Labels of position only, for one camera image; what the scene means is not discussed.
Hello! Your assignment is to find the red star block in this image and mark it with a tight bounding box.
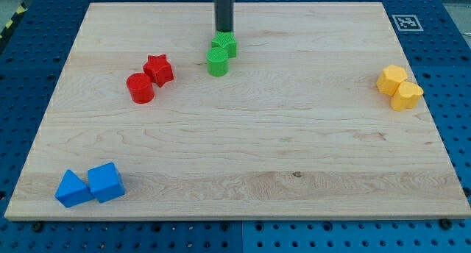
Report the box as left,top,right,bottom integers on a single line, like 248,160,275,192
143,54,174,88

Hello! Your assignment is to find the wooden board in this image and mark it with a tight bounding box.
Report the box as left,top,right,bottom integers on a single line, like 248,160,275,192
5,2,470,221

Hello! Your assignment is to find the green cylinder block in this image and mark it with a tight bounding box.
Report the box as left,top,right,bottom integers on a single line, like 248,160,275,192
206,47,229,76

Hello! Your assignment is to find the red cylinder block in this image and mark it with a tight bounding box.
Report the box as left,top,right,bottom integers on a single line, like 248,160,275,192
126,73,155,104

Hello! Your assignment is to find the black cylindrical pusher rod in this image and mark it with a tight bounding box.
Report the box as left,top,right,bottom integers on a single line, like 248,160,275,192
213,0,235,32

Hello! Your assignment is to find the blue cube block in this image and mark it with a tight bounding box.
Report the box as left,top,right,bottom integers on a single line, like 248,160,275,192
87,163,125,203

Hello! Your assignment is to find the yellow hexagon block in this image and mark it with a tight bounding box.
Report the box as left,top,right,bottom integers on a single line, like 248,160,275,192
376,65,408,96

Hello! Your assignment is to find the yellow heart block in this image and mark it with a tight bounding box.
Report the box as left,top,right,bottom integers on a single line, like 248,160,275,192
390,82,424,111

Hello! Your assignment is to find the blue triangle block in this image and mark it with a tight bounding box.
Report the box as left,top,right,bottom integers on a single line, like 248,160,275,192
54,170,94,207

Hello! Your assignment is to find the white fiducial marker tag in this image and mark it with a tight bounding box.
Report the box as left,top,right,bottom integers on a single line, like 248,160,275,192
392,14,423,32

